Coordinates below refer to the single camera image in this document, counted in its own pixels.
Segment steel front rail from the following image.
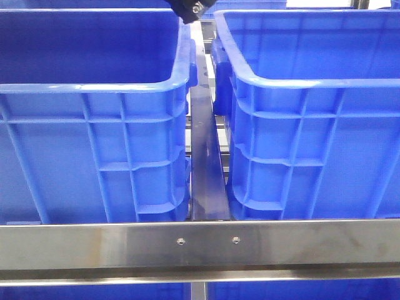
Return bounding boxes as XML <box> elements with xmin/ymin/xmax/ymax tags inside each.
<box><xmin>1</xmin><ymin>219</ymin><xmax>399</xmax><ymax>286</ymax></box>

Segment blue crate lower left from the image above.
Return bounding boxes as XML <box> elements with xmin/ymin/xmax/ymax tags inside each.
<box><xmin>1</xmin><ymin>283</ymin><xmax>191</xmax><ymax>299</ymax></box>

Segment blue crate lower right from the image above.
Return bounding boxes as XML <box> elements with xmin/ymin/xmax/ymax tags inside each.
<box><xmin>208</xmin><ymin>278</ymin><xmax>399</xmax><ymax>299</ymax></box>

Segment steel lower post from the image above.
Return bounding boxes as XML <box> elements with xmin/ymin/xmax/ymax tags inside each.
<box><xmin>190</xmin><ymin>282</ymin><xmax>209</xmax><ymax>300</ymax></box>

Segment blue crate front right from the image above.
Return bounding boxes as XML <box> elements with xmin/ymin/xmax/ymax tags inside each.
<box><xmin>212</xmin><ymin>9</ymin><xmax>399</xmax><ymax>220</ymax></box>

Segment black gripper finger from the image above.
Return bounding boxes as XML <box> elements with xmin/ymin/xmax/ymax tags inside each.
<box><xmin>166</xmin><ymin>0</ymin><xmax>216</xmax><ymax>24</ymax></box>

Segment blue crate rear right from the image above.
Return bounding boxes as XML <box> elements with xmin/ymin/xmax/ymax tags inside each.
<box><xmin>201</xmin><ymin>0</ymin><xmax>287</xmax><ymax>19</ymax></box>

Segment blue crate front left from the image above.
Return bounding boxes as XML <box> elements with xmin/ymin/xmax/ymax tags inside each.
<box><xmin>1</xmin><ymin>9</ymin><xmax>197</xmax><ymax>225</ymax></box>

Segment steel centre divider bar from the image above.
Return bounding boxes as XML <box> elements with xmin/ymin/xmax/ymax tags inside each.
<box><xmin>190</xmin><ymin>21</ymin><xmax>231</xmax><ymax>221</ymax></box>

